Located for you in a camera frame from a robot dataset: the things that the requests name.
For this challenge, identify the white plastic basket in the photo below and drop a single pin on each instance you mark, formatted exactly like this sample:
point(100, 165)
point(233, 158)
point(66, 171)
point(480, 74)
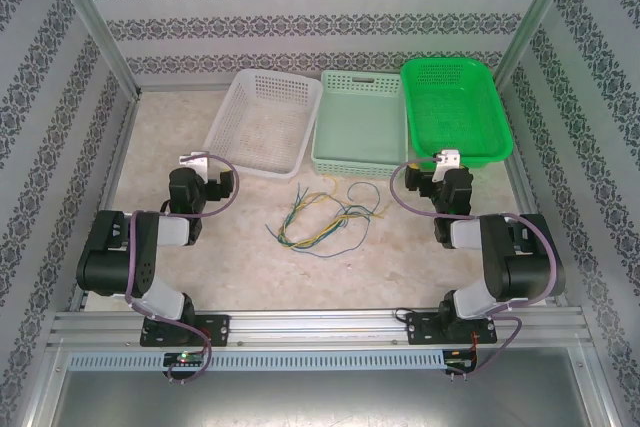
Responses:
point(260, 122)

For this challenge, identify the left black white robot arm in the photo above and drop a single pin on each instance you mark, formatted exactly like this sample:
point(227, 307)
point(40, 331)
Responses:
point(115, 257)

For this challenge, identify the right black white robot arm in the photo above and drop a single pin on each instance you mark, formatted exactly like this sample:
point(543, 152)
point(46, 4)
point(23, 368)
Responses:
point(525, 267)

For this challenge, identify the pale mint plastic basket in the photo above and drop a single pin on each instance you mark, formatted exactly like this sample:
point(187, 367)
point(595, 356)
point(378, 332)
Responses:
point(360, 122)

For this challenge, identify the bright green plastic basket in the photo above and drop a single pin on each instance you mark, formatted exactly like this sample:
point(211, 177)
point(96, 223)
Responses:
point(455, 107)

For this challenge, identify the small green circuit board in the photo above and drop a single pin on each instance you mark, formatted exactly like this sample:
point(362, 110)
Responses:
point(457, 364)
point(185, 358)

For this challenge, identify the grey metal shelf panel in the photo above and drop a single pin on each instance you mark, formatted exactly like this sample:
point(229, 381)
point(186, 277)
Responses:
point(320, 397)

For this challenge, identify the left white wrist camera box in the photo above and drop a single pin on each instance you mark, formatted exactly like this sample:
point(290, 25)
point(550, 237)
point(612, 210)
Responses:
point(200, 163)

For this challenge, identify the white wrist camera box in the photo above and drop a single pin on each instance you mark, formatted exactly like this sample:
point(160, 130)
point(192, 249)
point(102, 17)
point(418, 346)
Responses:
point(450, 159)
point(200, 163)

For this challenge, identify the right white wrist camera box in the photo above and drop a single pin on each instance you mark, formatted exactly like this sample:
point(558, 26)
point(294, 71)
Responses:
point(450, 159)

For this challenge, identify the aluminium side rail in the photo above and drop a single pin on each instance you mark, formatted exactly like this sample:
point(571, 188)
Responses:
point(121, 147)
point(522, 187)

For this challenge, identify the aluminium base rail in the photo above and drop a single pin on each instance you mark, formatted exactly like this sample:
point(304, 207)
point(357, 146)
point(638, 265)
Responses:
point(320, 327)

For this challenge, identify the aluminium frame post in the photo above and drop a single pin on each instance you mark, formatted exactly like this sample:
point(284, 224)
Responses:
point(92, 17)
point(536, 17)

